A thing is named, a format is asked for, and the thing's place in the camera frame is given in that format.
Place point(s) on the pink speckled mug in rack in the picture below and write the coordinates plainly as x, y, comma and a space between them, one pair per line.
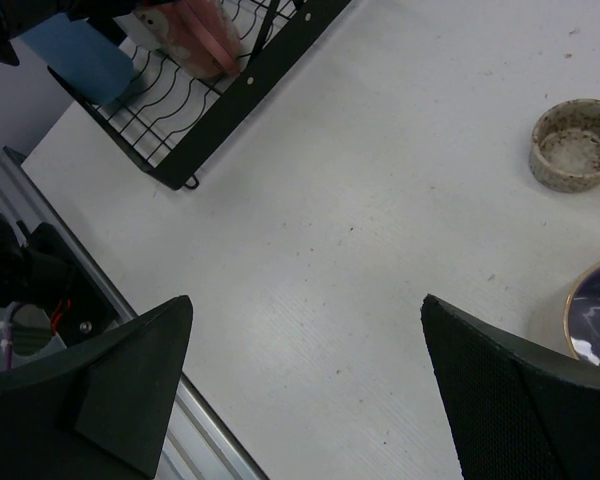
199, 36

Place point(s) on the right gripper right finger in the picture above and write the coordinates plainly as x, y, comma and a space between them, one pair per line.
516, 410

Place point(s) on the light blue plastic cup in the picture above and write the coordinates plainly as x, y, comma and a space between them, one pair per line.
90, 63

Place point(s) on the aluminium mounting rail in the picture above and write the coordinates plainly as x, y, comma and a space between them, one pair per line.
198, 445

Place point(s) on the black wire dish rack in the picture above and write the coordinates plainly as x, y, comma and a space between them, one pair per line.
169, 124

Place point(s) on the beige speckled ceramic cup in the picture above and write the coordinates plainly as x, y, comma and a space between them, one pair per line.
564, 151

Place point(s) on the translucent pink plastic cup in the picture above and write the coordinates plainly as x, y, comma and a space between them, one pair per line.
568, 321

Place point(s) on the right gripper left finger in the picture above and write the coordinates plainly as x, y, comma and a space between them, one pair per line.
99, 409

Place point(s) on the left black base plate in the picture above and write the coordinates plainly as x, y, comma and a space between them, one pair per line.
77, 307

